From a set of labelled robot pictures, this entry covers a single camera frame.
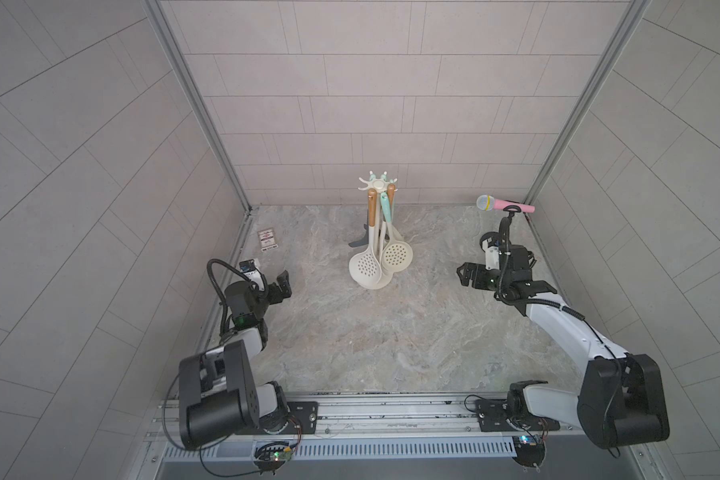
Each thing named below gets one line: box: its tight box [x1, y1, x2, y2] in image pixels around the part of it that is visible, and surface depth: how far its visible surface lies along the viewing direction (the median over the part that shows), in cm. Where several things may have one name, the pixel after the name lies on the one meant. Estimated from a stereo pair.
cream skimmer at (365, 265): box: [349, 189, 383, 286], surface depth 87 cm
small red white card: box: [257, 227, 279, 252], surface depth 106 cm
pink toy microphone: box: [476, 194, 536, 213], surface depth 91 cm
